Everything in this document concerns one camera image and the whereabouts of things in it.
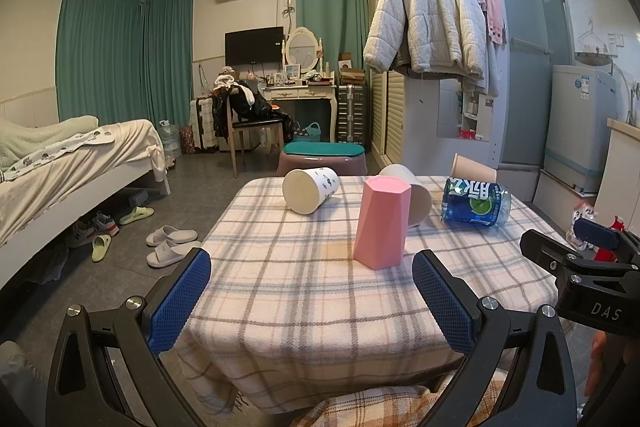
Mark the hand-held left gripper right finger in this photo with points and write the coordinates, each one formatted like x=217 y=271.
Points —
x=442 y=302

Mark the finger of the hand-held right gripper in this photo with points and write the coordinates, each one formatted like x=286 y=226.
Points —
x=545 y=249
x=597 y=232

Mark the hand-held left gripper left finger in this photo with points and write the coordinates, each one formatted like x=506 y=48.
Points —
x=182 y=302

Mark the pink faceted cup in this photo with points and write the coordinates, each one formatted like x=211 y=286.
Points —
x=380 y=227

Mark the cream plain cup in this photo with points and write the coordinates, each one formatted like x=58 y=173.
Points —
x=419 y=202

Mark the beige paper cup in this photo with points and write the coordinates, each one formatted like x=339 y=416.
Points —
x=470 y=169

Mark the white printed cup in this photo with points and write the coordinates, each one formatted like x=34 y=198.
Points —
x=310 y=192

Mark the person's right hand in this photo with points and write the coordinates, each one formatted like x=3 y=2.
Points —
x=597 y=362

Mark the white snack packet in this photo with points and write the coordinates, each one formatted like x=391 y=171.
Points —
x=582 y=212

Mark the white slipper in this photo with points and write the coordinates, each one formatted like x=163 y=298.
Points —
x=172 y=236
x=167 y=254

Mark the white storage box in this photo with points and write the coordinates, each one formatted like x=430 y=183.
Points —
x=560 y=192

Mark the blue drink bottle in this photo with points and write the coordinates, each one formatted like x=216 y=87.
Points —
x=475 y=204

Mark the green slipper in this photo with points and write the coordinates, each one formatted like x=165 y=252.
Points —
x=136 y=216
x=101 y=248

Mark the white washing machine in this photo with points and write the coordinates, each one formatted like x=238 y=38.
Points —
x=580 y=127

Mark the grey sneaker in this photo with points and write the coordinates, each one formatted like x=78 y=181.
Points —
x=81 y=236
x=106 y=224

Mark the plaid tablecloth table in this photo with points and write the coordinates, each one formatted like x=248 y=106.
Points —
x=300 y=287

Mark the plaid blanket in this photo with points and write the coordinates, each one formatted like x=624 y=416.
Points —
x=375 y=407

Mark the red patterned bag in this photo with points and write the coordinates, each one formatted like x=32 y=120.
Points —
x=187 y=139

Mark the large water jug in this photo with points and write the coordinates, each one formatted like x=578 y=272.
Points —
x=170 y=139

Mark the bed with beige sheet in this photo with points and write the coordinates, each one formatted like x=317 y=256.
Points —
x=75 y=177

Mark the white suitcase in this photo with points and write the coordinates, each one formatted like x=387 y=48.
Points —
x=202 y=127

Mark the grey cloth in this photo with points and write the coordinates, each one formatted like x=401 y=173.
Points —
x=20 y=382

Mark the grey hanging garment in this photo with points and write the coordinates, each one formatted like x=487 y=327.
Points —
x=492 y=72

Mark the frosted glass door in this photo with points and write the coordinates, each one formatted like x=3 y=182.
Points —
x=525 y=57

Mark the stool with green cushion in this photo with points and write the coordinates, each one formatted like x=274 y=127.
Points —
x=322 y=154

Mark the wooden chair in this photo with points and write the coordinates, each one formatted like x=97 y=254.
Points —
x=255 y=124

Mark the louvred wardrobe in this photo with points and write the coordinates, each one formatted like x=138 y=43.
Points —
x=385 y=117

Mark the silver suitcase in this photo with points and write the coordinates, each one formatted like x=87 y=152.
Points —
x=352 y=114

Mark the black clothes pile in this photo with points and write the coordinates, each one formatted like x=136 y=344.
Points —
x=250 y=102

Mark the pale green quilt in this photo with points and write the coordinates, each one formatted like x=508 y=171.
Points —
x=45 y=134

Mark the cream dressing table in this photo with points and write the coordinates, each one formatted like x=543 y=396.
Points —
x=300 y=93

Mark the pink towel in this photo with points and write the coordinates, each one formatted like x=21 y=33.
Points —
x=492 y=12

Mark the cardboard boxes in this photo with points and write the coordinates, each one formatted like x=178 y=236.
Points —
x=350 y=69

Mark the wide green curtain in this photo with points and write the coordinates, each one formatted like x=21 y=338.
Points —
x=120 y=57

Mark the black television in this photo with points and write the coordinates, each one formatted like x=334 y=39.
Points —
x=254 y=46

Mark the white puffer jacket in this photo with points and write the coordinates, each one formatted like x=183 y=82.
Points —
x=425 y=12

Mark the oval vanity mirror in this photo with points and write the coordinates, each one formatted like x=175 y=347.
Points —
x=303 y=47

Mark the narrow green curtain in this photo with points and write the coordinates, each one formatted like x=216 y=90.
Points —
x=332 y=7

